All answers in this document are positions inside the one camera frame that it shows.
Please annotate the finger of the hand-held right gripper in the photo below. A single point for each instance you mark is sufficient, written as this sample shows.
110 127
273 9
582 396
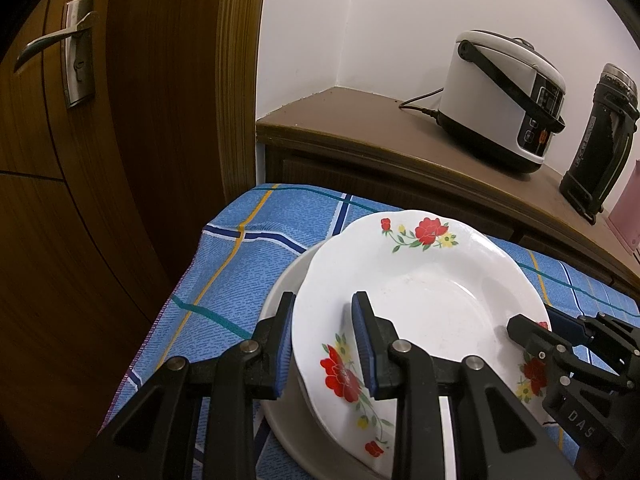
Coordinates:
567 325
530 335

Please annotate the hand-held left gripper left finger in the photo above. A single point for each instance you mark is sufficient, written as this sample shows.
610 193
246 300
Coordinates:
285 340

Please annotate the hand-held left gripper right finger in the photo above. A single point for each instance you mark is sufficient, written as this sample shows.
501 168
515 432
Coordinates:
362 345

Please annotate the white plate with red flowers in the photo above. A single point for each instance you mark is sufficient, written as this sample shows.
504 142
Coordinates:
440 300

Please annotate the plain white round plate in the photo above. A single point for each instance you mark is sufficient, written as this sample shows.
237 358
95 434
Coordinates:
295 440

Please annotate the blue checked tablecloth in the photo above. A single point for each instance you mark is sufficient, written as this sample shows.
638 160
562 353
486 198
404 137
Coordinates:
225 280

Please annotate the pink electric kettle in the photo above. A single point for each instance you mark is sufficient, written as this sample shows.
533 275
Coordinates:
631 220

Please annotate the tall black thermos flask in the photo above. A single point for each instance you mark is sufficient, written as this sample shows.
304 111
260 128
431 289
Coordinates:
595 160

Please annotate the brown wooden door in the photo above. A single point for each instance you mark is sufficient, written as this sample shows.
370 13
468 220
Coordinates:
125 210

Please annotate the brown wooden cabinet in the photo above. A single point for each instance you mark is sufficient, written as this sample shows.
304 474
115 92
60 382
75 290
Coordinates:
380 130

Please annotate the white and black rice cooker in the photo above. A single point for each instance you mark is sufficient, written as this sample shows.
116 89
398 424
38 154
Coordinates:
480 100

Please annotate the wooden door frame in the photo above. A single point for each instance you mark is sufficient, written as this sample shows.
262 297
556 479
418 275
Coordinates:
240 85

